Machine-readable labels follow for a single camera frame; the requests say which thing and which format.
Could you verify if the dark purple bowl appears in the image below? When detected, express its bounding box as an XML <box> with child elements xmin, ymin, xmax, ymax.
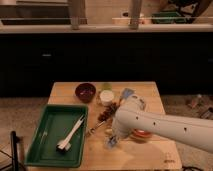
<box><xmin>75</xmin><ymin>83</ymin><xmax>96</xmax><ymax>103</ymax></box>

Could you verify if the green plastic tray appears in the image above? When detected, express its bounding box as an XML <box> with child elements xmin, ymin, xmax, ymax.
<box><xmin>25</xmin><ymin>105</ymin><xmax>88</xmax><ymax>168</ymax></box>

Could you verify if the green crate background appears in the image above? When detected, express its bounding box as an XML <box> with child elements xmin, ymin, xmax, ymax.
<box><xmin>152</xmin><ymin>11</ymin><xmax>186</xmax><ymax>24</ymax></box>

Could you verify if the metal spoon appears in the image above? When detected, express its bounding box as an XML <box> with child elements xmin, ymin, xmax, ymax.
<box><xmin>86</xmin><ymin>120</ymin><xmax>112</xmax><ymax>137</ymax></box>

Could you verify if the black chair frame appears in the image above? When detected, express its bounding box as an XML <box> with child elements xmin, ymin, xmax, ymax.
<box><xmin>0</xmin><ymin>131</ymin><xmax>27</xmax><ymax>171</ymax></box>

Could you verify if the light blue towel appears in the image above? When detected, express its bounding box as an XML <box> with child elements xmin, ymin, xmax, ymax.
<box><xmin>106</xmin><ymin>135</ymin><xmax>118</xmax><ymax>148</ymax></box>

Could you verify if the white plastic brush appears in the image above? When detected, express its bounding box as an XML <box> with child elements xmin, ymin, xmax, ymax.
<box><xmin>56</xmin><ymin>116</ymin><xmax>84</xmax><ymax>151</ymax></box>

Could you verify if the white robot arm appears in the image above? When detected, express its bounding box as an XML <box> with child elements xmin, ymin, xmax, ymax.
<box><xmin>112</xmin><ymin>94</ymin><xmax>213</xmax><ymax>153</ymax></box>

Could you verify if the orange bowl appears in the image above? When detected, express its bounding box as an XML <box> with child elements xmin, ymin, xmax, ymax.
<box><xmin>132</xmin><ymin>130</ymin><xmax>152</xmax><ymax>139</ymax></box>

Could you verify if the white round container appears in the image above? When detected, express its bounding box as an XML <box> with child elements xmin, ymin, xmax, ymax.
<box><xmin>100</xmin><ymin>90</ymin><xmax>114</xmax><ymax>106</ymax></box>

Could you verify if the green cup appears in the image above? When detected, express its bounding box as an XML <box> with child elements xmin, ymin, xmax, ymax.
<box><xmin>102</xmin><ymin>83</ymin><xmax>112</xmax><ymax>90</ymax></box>

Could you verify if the purple grapes toy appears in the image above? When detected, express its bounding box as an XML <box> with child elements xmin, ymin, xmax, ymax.
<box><xmin>98</xmin><ymin>103</ymin><xmax>118</xmax><ymax>122</ymax></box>

